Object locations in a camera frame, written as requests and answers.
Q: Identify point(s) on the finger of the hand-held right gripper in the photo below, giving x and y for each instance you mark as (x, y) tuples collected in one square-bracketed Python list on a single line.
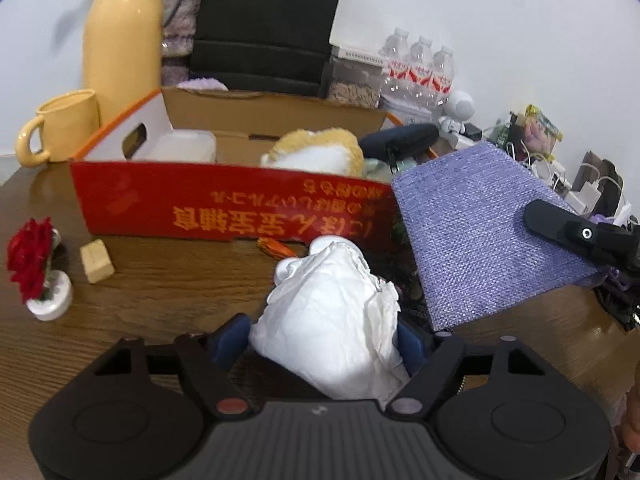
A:
[(625, 300), (555, 220)]

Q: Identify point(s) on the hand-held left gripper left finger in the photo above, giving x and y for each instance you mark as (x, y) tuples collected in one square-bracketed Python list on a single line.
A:
[(232, 341)]

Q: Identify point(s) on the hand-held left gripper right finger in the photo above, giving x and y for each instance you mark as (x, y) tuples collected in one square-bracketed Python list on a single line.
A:
[(414, 344)]

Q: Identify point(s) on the purple woven pouch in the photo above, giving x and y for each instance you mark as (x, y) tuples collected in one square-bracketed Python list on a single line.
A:
[(475, 235)]

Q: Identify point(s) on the white tissue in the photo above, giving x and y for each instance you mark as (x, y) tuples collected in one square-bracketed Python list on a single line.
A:
[(330, 320)]

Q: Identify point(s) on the red cardboard box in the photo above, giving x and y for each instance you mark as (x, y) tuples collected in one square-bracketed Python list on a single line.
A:
[(200, 205)]

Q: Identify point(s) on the navy pouch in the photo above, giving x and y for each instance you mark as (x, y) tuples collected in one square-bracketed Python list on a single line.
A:
[(400, 140)]

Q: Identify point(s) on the translucent plastic box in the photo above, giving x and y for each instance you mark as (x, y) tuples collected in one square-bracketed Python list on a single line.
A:
[(180, 147)]

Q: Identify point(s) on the white charger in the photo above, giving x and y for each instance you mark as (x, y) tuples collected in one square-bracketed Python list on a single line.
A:
[(585, 195)]

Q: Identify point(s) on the colourful snack packet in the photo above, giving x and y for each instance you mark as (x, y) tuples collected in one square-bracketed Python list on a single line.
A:
[(540, 127)]

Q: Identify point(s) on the orange candy wrapper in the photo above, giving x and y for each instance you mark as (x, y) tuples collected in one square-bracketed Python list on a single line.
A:
[(272, 247)]

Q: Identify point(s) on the white robot toy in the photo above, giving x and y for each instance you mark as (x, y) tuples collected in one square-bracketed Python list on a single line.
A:
[(460, 105)]

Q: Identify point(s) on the small wooden block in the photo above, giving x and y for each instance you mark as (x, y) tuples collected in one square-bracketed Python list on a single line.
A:
[(97, 260)]

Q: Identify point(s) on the pale green item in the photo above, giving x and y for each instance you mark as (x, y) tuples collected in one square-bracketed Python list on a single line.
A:
[(385, 167)]

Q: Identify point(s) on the beige and white plush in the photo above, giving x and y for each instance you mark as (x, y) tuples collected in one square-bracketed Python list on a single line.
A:
[(310, 157)]

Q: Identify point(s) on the red rose ornament white pot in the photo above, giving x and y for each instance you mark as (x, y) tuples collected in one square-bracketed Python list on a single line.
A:
[(30, 255)]

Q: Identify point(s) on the clear seed container white lid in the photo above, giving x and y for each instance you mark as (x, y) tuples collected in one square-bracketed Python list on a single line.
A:
[(352, 92)]

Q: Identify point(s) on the lavender fuzzy headband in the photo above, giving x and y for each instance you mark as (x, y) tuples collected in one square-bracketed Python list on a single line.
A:
[(202, 84)]

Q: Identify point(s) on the flat white box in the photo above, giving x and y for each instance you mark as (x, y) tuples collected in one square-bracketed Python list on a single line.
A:
[(357, 52)]

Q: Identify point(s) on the yellow mug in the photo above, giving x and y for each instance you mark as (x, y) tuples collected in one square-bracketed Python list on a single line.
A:
[(70, 125)]

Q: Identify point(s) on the yellow thermos jug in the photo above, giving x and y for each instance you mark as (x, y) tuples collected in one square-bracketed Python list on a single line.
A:
[(122, 45)]

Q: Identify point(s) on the purple knit-covered vase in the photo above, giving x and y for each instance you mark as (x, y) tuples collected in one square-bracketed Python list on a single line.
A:
[(180, 25)]

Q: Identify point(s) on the black paper bag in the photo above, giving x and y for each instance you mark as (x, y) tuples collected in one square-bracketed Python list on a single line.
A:
[(265, 20)]

